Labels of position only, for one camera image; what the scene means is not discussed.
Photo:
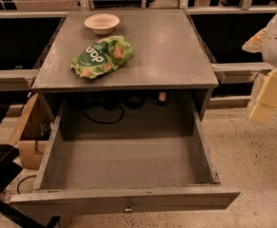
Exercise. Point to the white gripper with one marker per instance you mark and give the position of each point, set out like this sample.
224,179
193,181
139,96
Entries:
265,43

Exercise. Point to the green rice chip bag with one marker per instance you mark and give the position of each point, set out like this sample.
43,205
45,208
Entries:
102,57

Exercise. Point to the metal drawer knob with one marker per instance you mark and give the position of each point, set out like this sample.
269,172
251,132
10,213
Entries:
128,209

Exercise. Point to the open grey top drawer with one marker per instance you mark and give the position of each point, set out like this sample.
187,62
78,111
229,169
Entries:
156,158

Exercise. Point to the grey cabinet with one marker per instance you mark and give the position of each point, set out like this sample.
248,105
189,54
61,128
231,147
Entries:
149,49

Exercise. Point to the white paper bowl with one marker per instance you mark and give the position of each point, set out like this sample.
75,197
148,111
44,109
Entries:
102,24

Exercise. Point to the brown cardboard box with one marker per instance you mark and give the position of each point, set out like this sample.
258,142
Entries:
29,136

